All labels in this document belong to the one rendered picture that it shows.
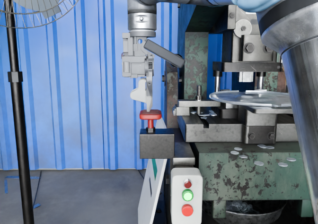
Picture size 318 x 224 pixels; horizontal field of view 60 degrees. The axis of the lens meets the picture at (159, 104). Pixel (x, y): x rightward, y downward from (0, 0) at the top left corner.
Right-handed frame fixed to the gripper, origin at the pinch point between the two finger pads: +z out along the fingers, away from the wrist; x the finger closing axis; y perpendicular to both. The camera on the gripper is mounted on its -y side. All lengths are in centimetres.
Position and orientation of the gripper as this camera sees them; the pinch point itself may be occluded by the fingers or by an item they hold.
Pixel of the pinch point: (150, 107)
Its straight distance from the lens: 75.4
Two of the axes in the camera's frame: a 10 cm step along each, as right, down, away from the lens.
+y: -10.0, 0.0, -0.2
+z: 0.0, 9.8, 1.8
